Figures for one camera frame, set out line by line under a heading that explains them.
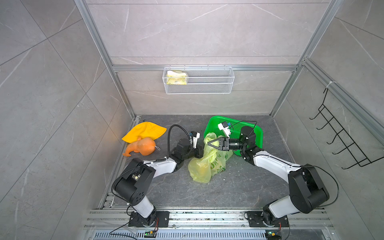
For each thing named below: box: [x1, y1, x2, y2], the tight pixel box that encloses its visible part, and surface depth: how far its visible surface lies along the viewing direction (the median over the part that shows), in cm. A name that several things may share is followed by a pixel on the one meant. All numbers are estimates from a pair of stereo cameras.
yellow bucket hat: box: [121, 121, 167, 143], surface depth 109 cm
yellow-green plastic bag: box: [188, 132, 233, 183], surface depth 78 cm
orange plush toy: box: [123, 136, 156, 157], surface depth 97 cm
